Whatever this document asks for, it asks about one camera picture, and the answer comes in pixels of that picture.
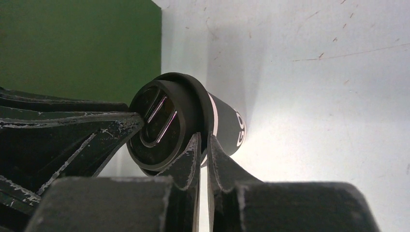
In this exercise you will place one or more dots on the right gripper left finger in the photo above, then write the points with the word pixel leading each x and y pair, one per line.
pixel 167 202

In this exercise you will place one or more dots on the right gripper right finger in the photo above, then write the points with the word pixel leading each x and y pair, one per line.
pixel 240 202

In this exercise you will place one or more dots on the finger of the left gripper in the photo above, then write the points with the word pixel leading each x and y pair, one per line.
pixel 43 138

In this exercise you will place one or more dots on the black paper coffee cup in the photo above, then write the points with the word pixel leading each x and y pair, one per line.
pixel 223 121

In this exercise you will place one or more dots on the black cup lid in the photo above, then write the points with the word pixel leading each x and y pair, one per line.
pixel 173 107

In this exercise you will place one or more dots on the green paper bag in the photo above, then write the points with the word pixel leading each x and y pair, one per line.
pixel 101 50

